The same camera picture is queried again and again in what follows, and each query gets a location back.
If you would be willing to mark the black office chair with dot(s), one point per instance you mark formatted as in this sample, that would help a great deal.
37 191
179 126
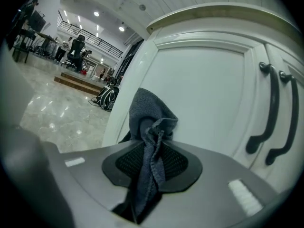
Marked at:
77 49

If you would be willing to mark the grey cloth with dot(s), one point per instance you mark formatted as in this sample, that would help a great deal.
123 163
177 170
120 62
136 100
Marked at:
147 108

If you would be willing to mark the black monitor screen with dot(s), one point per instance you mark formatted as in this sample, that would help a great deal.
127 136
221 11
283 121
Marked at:
36 21

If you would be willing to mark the white locker cabinet frame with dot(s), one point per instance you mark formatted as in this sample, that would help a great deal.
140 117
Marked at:
133 79

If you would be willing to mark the wooden platform step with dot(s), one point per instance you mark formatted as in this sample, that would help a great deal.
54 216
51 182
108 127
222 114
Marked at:
78 82

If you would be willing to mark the black and white backpack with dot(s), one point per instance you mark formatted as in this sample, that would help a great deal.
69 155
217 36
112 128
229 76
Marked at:
108 98

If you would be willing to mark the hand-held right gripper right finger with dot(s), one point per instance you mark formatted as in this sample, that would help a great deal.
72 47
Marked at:
204 193

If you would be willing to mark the round ceiling light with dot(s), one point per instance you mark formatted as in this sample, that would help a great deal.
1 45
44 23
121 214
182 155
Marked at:
96 13
121 29

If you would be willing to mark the black frame table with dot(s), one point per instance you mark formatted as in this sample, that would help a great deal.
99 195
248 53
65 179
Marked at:
22 35

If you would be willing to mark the white locker door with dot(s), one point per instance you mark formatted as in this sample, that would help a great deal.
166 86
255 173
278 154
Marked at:
283 59
202 84

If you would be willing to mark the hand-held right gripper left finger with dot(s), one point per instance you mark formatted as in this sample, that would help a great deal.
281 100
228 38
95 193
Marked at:
90 174

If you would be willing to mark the black metal railing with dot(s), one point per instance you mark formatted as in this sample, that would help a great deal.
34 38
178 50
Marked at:
95 38

